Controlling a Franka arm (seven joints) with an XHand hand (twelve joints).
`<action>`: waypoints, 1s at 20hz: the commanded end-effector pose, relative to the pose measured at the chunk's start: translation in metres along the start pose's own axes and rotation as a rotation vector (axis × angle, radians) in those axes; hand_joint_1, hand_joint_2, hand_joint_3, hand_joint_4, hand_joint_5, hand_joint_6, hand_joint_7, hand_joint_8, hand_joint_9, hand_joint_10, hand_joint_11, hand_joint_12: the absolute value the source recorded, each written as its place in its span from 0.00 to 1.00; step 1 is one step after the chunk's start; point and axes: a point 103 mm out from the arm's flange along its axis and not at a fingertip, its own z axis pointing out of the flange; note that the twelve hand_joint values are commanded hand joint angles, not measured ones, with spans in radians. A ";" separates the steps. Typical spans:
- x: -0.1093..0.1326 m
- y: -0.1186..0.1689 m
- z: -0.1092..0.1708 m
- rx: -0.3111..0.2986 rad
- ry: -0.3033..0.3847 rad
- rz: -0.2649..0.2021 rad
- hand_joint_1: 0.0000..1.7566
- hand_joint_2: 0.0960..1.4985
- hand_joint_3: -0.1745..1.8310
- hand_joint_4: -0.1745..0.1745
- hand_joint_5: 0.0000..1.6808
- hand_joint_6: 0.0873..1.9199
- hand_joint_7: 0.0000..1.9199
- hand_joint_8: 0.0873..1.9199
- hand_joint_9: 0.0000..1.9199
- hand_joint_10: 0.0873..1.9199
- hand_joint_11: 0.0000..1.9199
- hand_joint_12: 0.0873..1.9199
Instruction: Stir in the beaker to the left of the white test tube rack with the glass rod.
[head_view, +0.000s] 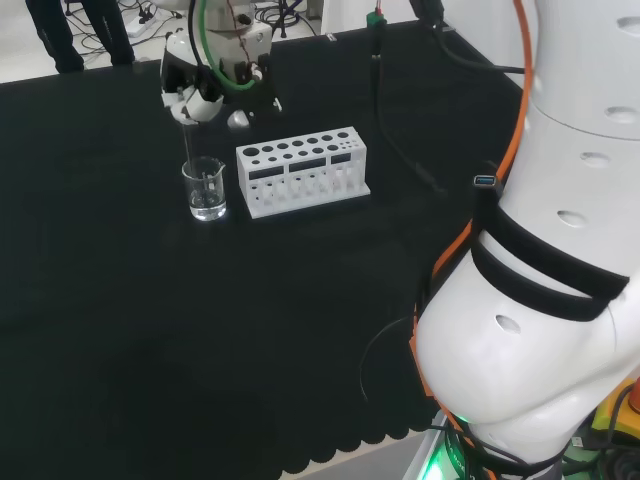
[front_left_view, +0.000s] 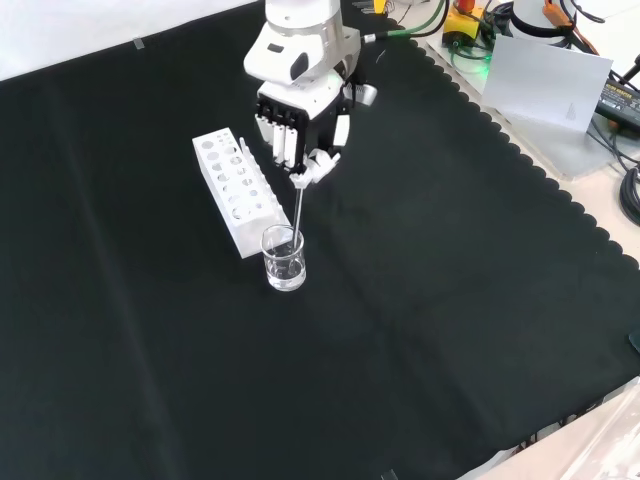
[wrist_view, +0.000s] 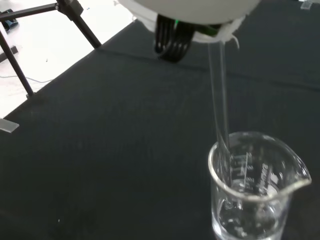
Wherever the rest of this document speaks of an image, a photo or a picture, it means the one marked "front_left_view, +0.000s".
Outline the orange cable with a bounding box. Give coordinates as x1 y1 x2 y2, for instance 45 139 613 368
542 0 601 55

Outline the thin green cable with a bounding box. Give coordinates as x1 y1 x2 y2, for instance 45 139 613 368
449 40 494 76

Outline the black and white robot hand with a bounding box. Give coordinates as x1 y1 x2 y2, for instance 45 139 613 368
253 63 379 190

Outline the yellow stop button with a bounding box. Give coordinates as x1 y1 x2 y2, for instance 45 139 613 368
442 0 494 44

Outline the pale board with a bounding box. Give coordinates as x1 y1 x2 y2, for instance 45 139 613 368
481 33 615 134

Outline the black cable bundle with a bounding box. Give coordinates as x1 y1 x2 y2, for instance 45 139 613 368
619 167 640 226

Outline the clear glass rod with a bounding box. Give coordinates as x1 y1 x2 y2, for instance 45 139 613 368
291 185 305 251

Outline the black power adapter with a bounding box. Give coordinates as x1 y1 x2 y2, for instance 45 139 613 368
594 74 640 132

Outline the grey base plate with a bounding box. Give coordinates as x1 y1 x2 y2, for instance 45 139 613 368
424 27 624 180

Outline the small clear glass beaker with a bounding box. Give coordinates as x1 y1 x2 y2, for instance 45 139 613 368
260 224 306 293

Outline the green braided cable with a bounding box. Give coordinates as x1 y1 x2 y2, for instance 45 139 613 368
360 0 448 45

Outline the black bench cloth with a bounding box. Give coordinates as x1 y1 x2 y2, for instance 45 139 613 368
0 2 640 480

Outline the white test tube rack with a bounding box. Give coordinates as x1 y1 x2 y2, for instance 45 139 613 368
191 127 282 260

